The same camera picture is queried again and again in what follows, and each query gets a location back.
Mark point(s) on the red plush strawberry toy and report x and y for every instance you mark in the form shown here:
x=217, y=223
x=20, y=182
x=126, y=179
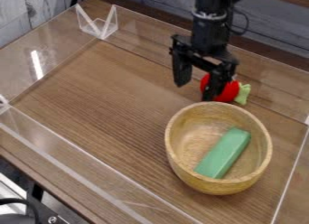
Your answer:
x=234, y=92

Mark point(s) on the wooden bowl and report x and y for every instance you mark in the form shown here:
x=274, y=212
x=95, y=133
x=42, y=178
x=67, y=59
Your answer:
x=193, y=132

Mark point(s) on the green rectangular block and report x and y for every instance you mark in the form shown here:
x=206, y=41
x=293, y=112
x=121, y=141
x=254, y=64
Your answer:
x=224, y=153

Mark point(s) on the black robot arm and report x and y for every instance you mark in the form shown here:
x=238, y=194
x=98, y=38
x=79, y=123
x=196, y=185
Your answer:
x=213, y=7

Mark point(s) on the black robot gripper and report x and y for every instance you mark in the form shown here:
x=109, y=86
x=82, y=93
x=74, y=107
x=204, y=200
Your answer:
x=208, y=42

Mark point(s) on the clear acrylic corner bracket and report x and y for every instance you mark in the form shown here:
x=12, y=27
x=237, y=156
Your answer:
x=98, y=27

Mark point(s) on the black table leg bracket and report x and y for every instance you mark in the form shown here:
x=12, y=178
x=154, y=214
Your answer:
x=47, y=216

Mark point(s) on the clear acrylic tray enclosure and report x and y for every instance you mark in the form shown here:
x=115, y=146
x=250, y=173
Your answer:
x=83, y=126

